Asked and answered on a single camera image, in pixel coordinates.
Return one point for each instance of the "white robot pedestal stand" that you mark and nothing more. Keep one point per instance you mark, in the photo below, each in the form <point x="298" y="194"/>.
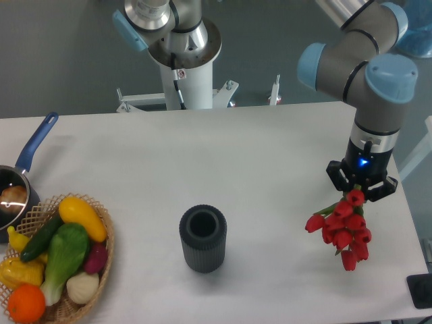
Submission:
<point x="183" y="88"/>

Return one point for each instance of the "green bok choy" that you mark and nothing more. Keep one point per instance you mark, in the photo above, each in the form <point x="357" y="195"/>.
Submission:
<point x="66" y="253"/>

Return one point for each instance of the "purple red onion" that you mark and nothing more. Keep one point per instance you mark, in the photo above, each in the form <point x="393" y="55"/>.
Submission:
<point x="96" y="259"/>

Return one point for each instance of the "blue bag in corner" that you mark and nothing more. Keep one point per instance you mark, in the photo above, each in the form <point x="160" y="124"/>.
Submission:
<point x="416" y="42"/>

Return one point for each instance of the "green cucumber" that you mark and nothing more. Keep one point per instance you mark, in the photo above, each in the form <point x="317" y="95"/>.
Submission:
<point x="40" y="241"/>

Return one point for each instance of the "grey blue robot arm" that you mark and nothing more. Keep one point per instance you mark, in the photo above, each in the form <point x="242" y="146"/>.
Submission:
<point x="362" y="72"/>

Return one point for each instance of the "woven wicker basket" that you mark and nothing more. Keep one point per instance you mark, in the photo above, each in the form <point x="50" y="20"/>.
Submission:
<point x="64" y="311"/>

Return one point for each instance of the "blue handled saucepan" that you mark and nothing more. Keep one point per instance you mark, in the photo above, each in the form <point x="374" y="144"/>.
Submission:
<point x="17" y="175"/>

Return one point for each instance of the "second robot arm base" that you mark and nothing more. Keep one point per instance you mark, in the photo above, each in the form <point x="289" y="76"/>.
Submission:
<point x="175" y="33"/>

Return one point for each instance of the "white garlic bulb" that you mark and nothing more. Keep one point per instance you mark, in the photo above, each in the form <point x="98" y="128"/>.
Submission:
<point x="82" y="287"/>

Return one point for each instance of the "bread roll in pan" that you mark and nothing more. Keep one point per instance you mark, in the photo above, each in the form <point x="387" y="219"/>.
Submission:
<point x="13" y="199"/>

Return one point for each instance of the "dark grey ribbed vase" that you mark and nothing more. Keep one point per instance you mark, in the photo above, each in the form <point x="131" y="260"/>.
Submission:
<point x="203" y="233"/>

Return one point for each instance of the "small yellow banana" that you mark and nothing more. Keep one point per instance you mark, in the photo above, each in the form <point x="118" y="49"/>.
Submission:
<point x="19" y="241"/>

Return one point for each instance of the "black device at edge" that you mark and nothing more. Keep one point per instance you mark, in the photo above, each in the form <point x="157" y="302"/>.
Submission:
<point x="420" y="290"/>

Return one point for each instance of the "yellow squash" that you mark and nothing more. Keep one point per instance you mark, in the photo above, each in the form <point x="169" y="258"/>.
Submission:
<point x="76" y="210"/>

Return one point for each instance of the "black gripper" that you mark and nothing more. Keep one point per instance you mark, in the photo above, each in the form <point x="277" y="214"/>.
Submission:
<point x="365" y="163"/>

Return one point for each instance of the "red tulip bouquet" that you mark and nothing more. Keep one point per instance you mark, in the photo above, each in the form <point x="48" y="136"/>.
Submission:
<point x="343" y="225"/>

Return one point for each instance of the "white frame at right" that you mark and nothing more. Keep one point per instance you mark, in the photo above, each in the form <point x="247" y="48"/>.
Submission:
<point x="417" y="154"/>

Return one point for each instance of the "yellow corn cob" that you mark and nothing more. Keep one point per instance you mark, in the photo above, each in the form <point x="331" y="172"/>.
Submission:
<point x="15" y="273"/>

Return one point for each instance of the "orange fruit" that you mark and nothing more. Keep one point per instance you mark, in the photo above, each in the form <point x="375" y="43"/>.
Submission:
<point x="26" y="304"/>

